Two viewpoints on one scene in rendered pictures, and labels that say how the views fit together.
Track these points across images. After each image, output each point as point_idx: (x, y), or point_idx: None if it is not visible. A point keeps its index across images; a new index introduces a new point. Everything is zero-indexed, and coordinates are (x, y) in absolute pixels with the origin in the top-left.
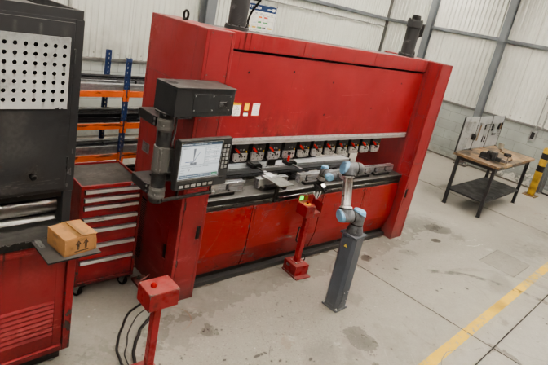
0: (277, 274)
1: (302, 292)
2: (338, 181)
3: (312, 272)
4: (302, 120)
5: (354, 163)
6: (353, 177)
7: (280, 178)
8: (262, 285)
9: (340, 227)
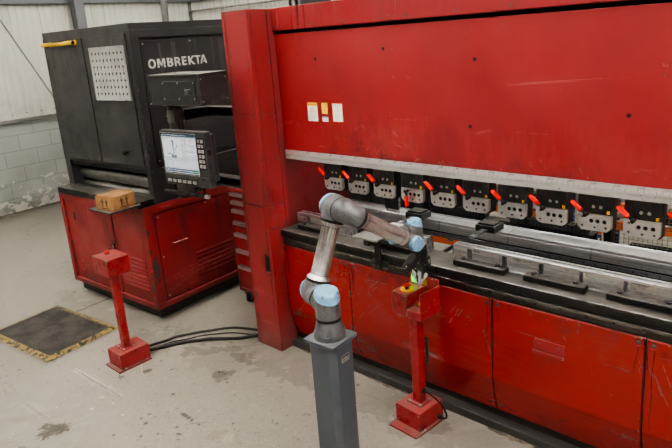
0: (390, 404)
1: None
2: (545, 287)
3: (436, 441)
4: (424, 136)
5: (332, 197)
6: (323, 222)
7: None
8: None
9: (579, 413)
